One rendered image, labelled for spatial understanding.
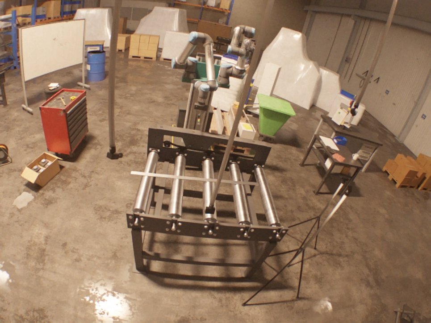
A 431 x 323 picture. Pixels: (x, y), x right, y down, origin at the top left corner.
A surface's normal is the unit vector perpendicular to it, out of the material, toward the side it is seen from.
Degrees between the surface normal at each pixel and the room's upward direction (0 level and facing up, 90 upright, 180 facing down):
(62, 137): 90
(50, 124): 90
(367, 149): 90
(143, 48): 90
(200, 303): 0
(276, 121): 101
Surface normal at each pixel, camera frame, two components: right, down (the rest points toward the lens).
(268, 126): -0.13, 0.71
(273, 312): 0.22, -0.79
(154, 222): 0.05, 0.60
